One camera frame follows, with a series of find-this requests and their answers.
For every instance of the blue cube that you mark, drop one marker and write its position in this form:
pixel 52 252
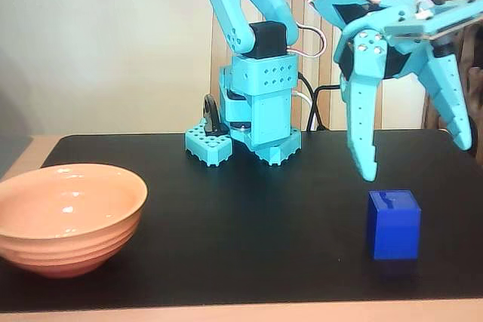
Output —
pixel 396 231

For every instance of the orange bowl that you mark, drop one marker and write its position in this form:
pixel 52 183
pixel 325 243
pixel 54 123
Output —
pixel 71 224

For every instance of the black table mat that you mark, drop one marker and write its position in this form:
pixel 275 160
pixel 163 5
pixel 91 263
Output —
pixel 226 254

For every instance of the cyan robot arm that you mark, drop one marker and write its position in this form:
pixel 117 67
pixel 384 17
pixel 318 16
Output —
pixel 264 111

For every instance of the cyan gripper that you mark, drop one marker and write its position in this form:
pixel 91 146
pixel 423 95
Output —
pixel 367 59

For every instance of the cyan wrist camera mount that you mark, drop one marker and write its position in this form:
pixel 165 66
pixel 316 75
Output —
pixel 449 16

